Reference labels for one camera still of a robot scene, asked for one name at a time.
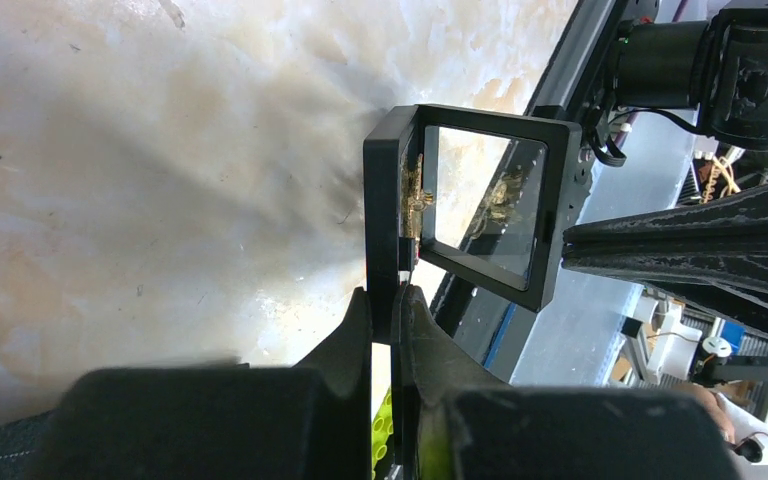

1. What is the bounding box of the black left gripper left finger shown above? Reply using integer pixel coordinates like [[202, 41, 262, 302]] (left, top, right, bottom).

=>
[[26, 289, 372, 479]]

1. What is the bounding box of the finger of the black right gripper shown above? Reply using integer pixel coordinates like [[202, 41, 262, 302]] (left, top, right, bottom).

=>
[[563, 185, 768, 262], [562, 253, 768, 335]]

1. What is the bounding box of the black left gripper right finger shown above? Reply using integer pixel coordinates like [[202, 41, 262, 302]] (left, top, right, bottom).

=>
[[392, 284, 739, 479]]

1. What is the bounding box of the gold brooch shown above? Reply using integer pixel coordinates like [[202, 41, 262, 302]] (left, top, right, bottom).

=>
[[401, 153, 434, 241]]

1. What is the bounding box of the black square frame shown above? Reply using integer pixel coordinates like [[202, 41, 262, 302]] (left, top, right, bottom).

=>
[[363, 104, 582, 345]]

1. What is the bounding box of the dark pinstriped garment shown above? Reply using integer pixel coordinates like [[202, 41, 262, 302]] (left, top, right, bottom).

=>
[[0, 412, 50, 480]]

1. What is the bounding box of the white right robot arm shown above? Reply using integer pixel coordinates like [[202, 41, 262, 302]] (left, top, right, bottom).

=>
[[562, 1, 768, 334]]

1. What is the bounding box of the person forearm background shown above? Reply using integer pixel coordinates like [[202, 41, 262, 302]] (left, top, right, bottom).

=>
[[672, 383, 736, 444]]

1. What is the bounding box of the green flat brick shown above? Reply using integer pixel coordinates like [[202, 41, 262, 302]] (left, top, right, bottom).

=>
[[370, 387, 448, 480]]

